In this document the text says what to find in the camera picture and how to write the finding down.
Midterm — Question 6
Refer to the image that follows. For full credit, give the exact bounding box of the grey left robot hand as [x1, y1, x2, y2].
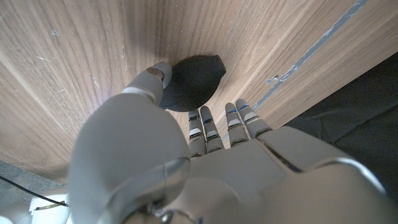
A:
[67, 61, 398, 224]

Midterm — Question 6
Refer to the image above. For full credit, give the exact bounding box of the grey tape marking on table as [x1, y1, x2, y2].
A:
[251, 0, 369, 110]

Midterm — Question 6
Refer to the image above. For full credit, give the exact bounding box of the black fabric backdrop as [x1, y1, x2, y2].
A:
[284, 52, 398, 203]

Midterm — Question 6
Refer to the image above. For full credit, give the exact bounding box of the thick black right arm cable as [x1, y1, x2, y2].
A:
[0, 175, 68, 207]

